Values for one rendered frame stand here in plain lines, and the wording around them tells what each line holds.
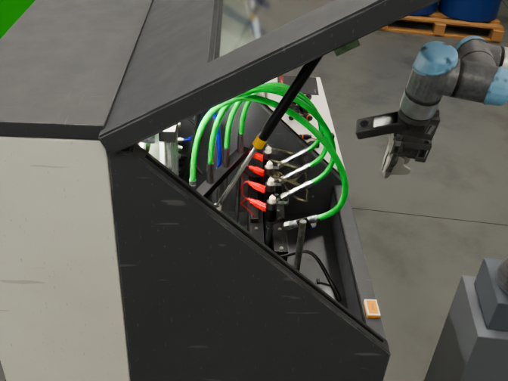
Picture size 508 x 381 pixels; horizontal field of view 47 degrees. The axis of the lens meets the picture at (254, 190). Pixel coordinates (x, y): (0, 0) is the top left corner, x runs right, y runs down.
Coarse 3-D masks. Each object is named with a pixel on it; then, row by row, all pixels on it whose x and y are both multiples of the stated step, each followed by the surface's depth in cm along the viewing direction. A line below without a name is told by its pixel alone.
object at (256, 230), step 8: (248, 184) 176; (248, 192) 174; (280, 192) 172; (248, 200) 172; (248, 208) 170; (280, 208) 166; (248, 216) 168; (248, 224) 167; (256, 224) 159; (280, 224) 160; (256, 232) 157; (280, 232) 157; (272, 240) 157; (280, 240) 154; (272, 248) 156; (280, 248) 151
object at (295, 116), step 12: (240, 96) 125; (252, 96) 124; (216, 108) 129; (288, 108) 122; (204, 120) 132; (300, 120) 122; (312, 132) 122; (324, 144) 123; (192, 156) 139; (336, 156) 123; (192, 168) 141; (192, 180) 143; (336, 204) 130; (324, 216) 132
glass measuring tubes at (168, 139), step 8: (176, 128) 138; (160, 136) 137; (168, 136) 137; (176, 136) 139; (160, 144) 138; (168, 144) 139; (176, 144) 148; (160, 152) 139; (168, 152) 141; (176, 152) 149; (160, 160) 141; (168, 160) 142; (176, 160) 151; (176, 168) 152
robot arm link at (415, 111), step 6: (402, 96) 123; (402, 102) 122; (408, 102) 120; (402, 108) 122; (408, 108) 120; (414, 108) 119; (420, 108) 119; (426, 108) 119; (432, 108) 119; (408, 114) 121; (414, 114) 120; (420, 114) 120; (426, 114) 120; (432, 114) 121
